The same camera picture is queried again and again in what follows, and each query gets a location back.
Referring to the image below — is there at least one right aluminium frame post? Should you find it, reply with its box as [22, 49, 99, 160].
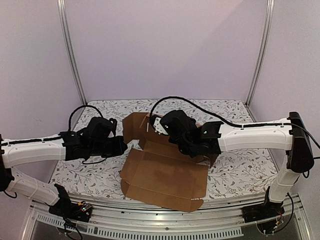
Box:
[245, 0, 275, 108]

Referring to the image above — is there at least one left black braided cable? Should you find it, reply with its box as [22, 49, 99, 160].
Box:
[67, 104, 106, 133]

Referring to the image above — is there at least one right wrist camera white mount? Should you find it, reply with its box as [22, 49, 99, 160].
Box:
[150, 115, 168, 136]

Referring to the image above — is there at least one right black braided cable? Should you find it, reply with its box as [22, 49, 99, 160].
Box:
[149, 96, 293, 130]

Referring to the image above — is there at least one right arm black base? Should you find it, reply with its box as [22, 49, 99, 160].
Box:
[241, 187, 285, 223]

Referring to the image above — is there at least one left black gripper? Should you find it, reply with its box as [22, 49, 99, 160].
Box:
[88, 136, 128, 159]

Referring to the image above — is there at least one floral patterned table mat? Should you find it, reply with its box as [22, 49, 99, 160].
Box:
[50, 99, 277, 200]

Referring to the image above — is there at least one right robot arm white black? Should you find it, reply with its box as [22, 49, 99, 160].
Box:
[151, 110, 315, 218]

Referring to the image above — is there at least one front aluminium rail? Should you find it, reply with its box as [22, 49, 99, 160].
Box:
[21, 193, 312, 240]

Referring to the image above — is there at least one left aluminium frame post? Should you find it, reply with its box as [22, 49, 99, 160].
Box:
[57, 0, 88, 105]

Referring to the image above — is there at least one brown cardboard paper box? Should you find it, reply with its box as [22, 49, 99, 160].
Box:
[119, 112, 209, 213]

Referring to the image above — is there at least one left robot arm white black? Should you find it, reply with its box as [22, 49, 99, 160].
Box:
[0, 117, 128, 217]

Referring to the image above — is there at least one aluminium frame post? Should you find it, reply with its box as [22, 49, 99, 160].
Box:
[245, 0, 275, 108]
[57, 0, 88, 105]

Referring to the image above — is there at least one black braided cable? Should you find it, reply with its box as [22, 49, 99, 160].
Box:
[149, 96, 293, 130]
[67, 104, 106, 133]

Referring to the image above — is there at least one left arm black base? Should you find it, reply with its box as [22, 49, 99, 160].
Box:
[48, 183, 93, 223]

